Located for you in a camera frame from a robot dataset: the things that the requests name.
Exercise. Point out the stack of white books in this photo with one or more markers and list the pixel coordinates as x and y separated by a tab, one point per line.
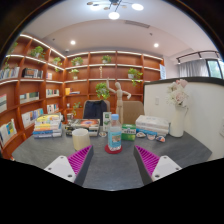
151	123

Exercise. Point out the stack of colourful books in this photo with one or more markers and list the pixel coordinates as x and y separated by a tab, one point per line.
47	126

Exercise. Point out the orange wooden shelf unit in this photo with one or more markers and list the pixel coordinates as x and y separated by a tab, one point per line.
36	93

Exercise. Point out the branched ceiling chandelier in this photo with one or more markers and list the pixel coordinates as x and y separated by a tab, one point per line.
114	15

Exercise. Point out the recessed ceiling spotlight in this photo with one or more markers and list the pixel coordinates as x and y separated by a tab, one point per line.
72	42
156	45

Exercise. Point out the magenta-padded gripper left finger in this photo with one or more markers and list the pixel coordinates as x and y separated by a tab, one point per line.
63	168

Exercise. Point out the ceiling air vent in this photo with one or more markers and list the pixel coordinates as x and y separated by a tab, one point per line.
137	24

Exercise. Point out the tan upholstered chair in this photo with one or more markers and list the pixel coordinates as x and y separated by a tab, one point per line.
133	111

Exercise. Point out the clear blue-capped water bottle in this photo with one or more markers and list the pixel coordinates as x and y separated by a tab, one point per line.
115	136

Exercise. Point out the dark blue chair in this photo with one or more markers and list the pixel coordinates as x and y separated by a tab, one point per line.
95	109

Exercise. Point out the stack of galaxy-cover books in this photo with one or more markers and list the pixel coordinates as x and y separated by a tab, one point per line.
85	124

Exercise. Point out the white wall switch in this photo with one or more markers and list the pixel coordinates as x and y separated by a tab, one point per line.
157	100

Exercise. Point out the pink and white flower bouquet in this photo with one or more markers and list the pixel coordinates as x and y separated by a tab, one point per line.
177	93

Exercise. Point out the grey window curtain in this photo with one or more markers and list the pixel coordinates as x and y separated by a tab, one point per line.
193	68

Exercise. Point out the green and white tissue box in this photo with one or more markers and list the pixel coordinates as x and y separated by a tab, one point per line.
128	132

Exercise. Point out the small printed badge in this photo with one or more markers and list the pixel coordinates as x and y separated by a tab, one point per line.
160	139
102	134
151	137

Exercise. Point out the wooden artist mannequin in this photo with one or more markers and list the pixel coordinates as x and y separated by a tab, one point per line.
119	100

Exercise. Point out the tall green and white carton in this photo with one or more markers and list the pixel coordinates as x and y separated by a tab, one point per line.
106	121

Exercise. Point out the cream ceramic mug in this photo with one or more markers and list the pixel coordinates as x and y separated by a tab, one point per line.
81	140

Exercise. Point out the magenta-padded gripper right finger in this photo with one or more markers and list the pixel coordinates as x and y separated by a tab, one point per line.
163	168

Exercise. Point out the dark-framed window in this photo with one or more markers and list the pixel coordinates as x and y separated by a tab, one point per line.
215	69

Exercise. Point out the black ceiling track rail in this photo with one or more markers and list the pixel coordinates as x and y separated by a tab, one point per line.
196	53

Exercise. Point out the white pitcher vase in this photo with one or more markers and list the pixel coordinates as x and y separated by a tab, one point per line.
177	123

